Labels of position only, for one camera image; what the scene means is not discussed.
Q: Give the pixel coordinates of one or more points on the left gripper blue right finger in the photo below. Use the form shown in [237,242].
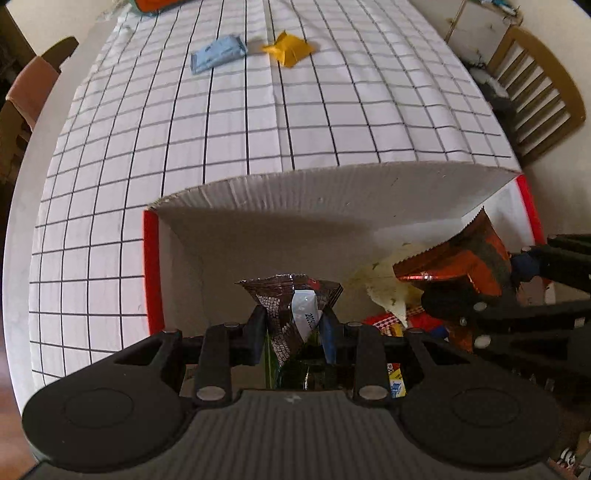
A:
[332,336]

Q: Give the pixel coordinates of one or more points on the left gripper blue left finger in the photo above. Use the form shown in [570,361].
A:
[254,336]

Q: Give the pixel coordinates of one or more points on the dark brown snack packet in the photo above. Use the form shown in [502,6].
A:
[294,303]

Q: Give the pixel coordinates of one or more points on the pale yellow snack packet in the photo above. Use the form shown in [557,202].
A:
[383,287]

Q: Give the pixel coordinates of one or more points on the red brown snack packet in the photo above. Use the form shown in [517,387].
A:
[471,267]

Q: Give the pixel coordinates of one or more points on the green snack packet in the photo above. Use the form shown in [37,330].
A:
[273,360]

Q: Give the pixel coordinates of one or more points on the red checkered snack packet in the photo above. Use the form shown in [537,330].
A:
[393,329]

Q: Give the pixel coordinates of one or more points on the white red cardboard box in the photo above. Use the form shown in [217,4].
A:
[200,242]

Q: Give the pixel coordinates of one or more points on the wooden chair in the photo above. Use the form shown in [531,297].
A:
[547,106]

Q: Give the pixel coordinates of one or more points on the white black grid tablecloth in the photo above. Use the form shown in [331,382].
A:
[381,86]

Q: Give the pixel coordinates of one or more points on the light blue snack packet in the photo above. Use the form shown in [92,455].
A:
[223,50]

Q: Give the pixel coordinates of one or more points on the white cabinet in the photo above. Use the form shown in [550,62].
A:
[477,28]

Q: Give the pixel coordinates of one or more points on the pink cushioned chair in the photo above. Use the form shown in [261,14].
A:
[24,103]

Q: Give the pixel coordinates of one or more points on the orange green tissue box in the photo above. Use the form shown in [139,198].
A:
[152,6]

